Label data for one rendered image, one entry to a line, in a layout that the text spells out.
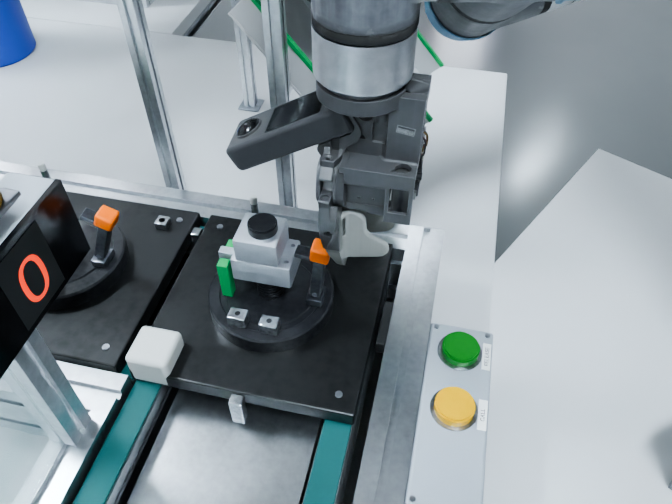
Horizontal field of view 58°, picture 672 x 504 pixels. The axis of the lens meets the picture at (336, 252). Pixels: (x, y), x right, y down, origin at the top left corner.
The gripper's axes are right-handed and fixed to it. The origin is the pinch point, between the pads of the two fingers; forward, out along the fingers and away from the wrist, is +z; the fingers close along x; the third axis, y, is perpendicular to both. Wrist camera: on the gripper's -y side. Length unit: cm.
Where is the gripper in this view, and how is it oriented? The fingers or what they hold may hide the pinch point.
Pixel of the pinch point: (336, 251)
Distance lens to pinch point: 60.7
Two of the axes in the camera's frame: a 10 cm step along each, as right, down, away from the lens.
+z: 0.0, 6.8, 7.3
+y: 9.7, 1.6, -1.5
